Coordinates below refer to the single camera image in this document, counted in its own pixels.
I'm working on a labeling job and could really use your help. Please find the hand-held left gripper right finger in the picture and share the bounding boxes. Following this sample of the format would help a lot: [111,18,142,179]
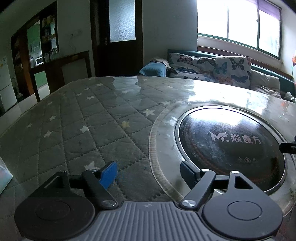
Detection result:
[179,161,267,210]

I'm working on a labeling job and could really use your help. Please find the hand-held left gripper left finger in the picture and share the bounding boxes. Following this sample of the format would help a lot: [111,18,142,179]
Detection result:
[30,161,118,209]

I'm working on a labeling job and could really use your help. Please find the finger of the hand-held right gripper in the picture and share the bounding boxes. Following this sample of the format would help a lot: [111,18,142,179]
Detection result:
[279,142,296,154]

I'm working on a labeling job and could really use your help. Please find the round black induction cooktop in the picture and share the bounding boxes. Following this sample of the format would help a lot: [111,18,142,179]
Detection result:
[148,104,295,216]

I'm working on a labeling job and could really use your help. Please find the grey star quilted table cover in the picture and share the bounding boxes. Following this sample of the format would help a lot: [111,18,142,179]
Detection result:
[0,75,296,241]

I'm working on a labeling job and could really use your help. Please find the teal sofa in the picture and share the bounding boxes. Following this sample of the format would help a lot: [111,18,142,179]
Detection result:
[138,49,296,100]

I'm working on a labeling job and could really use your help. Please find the beige pillow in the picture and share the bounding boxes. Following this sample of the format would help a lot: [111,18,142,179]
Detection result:
[249,70,282,99]

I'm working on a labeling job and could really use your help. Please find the square butterfly print pillow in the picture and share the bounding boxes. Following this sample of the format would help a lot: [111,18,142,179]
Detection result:
[212,56,252,89]

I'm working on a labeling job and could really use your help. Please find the long butterfly print pillow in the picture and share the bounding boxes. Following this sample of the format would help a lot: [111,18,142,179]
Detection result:
[167,52,218,82]

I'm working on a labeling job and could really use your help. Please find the blue sofa cover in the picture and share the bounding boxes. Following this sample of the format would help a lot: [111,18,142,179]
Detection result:
[138,63,167,77]

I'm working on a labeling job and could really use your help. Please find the dark wooden glass door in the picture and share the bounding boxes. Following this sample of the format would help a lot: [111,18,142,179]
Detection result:
[90,0,144,77]

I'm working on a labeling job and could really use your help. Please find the small white cloth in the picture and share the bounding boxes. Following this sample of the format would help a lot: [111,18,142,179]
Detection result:
[150,58,171,69]

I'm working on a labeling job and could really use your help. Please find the dark wooden sideboard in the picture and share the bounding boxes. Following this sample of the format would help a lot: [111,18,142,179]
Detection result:
[30,50,92,103]

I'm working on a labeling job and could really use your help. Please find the white refrigerator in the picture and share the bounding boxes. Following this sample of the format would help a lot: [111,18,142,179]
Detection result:
[0,55,18,113]

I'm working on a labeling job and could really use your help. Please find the window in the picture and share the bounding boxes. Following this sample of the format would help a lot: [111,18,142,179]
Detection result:
[197,0,283,59]

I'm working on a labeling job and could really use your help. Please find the dark wooden shelf unit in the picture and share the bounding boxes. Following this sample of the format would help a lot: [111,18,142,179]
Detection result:
[10,2,61,98]

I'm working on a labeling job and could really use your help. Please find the purple curtain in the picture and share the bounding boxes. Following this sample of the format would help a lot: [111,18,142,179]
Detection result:
[256,0,283,23]

